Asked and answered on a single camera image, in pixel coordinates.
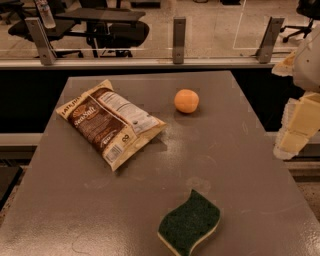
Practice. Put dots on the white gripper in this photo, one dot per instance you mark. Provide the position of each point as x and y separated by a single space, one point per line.
308 66

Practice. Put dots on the black office chair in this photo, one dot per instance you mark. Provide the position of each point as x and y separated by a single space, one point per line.
120 37
306 8
62 29

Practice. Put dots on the right metal railing bracket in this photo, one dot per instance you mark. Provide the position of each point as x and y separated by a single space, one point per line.
265 50

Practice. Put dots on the clear plastic water bottle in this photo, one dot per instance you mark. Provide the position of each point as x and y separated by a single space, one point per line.
45 13

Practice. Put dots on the black office chair right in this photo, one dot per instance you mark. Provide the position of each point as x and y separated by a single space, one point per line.
306 8

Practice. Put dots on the black office chair left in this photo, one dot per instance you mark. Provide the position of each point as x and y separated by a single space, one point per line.
62 29

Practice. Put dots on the green yellow sponge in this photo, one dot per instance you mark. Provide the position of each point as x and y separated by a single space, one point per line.
182 229

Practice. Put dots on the black desk background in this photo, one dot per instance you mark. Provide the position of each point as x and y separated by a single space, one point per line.
94 16

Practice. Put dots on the black office chair centre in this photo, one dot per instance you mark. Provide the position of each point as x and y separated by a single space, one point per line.
120 37

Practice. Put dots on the orange fruit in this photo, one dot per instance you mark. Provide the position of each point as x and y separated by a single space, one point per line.
186 101

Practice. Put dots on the middle metal railing bracket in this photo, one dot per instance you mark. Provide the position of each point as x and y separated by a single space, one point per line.
179 29

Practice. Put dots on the brown chip bag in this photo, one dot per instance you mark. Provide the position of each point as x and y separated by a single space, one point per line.
114 126

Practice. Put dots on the metal railing bracket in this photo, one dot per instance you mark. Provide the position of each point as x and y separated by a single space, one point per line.
179 29
265 50
37 32

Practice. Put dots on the left metal railing bracket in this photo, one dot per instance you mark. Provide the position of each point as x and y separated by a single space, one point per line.
37 32

